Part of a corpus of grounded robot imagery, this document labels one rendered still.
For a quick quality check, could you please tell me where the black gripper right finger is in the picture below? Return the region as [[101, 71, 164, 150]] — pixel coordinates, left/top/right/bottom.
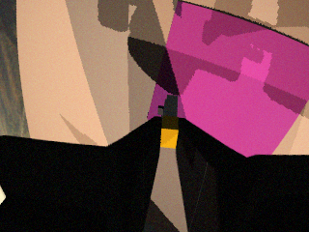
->
[[177, 117, 309, 232]]

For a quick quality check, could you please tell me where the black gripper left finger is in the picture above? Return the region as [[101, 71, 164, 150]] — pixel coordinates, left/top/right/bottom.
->
[[0, 116, 162, 232]]

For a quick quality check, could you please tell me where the magenta square zone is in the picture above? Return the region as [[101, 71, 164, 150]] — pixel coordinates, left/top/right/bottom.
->
[[147, 1, 309, 158]]

